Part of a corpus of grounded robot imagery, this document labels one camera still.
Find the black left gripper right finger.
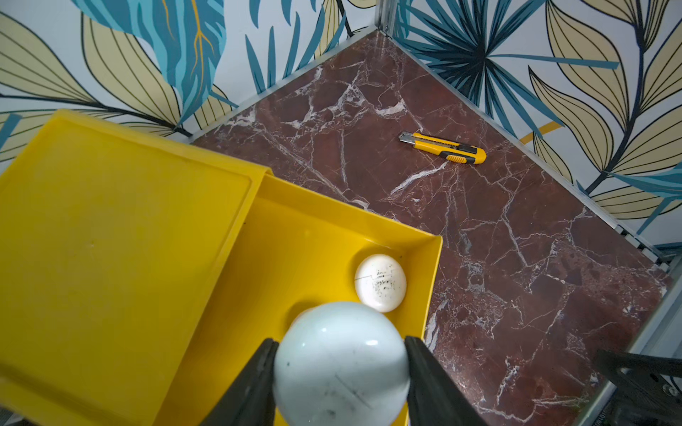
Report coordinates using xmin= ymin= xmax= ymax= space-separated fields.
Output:
xmin=405 ymin=337 xmax=487 ymax=426

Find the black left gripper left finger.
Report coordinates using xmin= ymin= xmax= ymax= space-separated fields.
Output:
xmin=201 ymin=338 xmax=279 ymax=426

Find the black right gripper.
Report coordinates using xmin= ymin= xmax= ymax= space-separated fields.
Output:
xmin=594 ymin=350 xmax=681 ymax=425

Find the white round earphone case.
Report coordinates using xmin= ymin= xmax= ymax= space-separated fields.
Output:
xmin=354 ymin=254 xmax=408 ymax=313
xmin=289 ymin=307 xmax=314 ymax=327
xmin=273 ymin=302 xmax=410 ymax=425

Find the yellow top drawer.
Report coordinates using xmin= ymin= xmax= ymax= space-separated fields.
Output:
xmin=156 ymin=175 xmax=443 ymax=425

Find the yellow plastic drawer cabinet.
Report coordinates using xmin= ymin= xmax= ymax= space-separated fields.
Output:
xmin=1 ymin=111 xmax=268 ymax=425

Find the yellow black utility knife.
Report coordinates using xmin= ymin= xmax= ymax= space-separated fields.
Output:
xmin=398 ymin=132 xmax=488 ymax=165

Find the right aluminium frame post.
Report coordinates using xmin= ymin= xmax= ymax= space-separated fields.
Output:
xmin=375 ymin=0 xmax=398 ymax=37

